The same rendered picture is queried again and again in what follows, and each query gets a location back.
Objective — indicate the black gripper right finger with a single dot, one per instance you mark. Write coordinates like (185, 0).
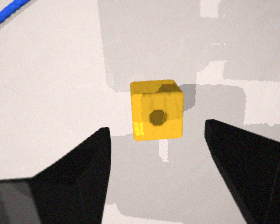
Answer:
(250, 166)

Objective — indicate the yellow block with round hole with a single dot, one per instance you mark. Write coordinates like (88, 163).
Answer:
(157, 110)

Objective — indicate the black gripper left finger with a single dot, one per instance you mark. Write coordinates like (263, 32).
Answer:
(70, 191)

